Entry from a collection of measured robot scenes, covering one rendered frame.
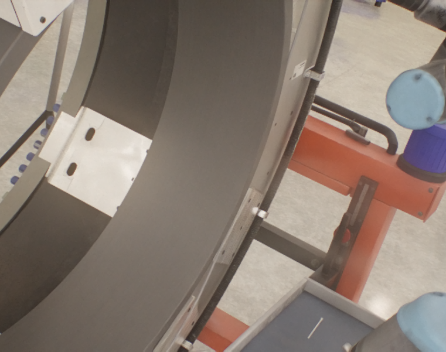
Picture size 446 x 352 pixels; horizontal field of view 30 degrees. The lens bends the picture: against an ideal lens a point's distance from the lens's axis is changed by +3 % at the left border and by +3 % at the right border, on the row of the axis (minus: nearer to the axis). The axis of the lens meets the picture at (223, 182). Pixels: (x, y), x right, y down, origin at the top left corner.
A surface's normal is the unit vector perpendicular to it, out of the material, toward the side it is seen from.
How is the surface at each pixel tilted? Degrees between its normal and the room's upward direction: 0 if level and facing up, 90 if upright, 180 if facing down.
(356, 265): 90
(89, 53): 86
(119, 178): 63
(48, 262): 36
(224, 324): 0
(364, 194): 90
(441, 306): 21
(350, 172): 90
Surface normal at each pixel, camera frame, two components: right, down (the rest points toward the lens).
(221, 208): -0.33, -0.11
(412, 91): -0.57, 0.26
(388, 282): 0.27, -0.87
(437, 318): 0.47, -0.65
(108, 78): -0.43, 0.12
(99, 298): 0.01, -0.64
